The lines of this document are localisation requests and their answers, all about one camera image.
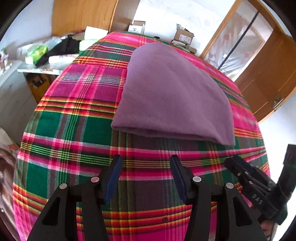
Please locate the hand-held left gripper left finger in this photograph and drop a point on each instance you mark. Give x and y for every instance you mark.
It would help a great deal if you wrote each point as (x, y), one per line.
(113, 180)

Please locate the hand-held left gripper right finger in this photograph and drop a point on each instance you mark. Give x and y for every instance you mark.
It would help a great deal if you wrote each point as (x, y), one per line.
(179, 183)

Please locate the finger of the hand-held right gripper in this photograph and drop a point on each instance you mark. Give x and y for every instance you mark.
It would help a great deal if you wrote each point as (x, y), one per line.
(238, 172)
(245, 164)

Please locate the purple fleece pants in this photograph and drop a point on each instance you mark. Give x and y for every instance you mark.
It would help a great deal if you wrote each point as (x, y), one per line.
(171, 92)

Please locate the person's right hand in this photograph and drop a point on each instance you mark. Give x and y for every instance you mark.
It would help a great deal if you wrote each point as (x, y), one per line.
(267, 229)

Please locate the pink green plaid bed sheet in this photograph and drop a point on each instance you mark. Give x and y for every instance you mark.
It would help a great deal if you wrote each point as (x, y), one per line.
(76, 129)

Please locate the wooden door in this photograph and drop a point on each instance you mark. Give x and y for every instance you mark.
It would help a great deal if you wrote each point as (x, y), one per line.
(270, 76)

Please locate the brown printed blanket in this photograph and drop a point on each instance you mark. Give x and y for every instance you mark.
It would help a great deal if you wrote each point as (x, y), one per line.
(7, 173)

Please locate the yellow cardboard box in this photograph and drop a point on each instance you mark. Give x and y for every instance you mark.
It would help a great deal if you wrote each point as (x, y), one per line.
(38, 89)

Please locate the clear printed plastic curtain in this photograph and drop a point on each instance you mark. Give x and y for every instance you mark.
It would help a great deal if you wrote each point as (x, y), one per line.
(247, 41)

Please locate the black pole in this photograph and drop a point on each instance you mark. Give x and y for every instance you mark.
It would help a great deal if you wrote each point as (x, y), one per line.
(238, 39)

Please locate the small flat cardboard box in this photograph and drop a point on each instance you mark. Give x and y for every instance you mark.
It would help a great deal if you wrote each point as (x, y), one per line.
(190, 49)

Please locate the white cabinet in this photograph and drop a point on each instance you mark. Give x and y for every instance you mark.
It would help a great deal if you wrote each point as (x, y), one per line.
(13, 99)

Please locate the white tube pack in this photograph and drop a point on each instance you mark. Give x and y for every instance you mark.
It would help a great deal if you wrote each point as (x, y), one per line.
(63, 59)

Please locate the folding table with printed top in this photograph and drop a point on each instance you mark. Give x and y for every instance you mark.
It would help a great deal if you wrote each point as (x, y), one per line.
(41, 68)

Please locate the green tissue pack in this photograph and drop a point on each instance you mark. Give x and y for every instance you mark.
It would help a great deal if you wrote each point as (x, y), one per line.
(87, 44)
(35, 54)

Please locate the black cloth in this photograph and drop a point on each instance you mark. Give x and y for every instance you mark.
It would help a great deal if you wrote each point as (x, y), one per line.
(64, 47)

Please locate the open cardboard box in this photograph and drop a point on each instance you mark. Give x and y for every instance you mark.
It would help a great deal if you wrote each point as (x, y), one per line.
(183, 36)

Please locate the white paper box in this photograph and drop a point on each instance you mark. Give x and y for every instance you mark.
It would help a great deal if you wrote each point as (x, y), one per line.
(94, 33)

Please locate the clear plastic bag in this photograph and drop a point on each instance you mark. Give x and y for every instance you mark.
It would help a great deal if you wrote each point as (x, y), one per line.
(53, 41)

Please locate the white packet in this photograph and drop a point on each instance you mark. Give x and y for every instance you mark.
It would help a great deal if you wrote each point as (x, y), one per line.
(22, 49)

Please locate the pile of small toiletries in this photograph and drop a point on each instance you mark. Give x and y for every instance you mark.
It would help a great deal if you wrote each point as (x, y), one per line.
(4, 61)

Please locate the wooden wardrobe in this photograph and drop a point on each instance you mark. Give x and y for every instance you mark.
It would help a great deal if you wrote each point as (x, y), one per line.
(87, 16)

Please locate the wooden door frame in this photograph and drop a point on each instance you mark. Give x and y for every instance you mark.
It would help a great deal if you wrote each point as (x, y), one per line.
(215, 30)

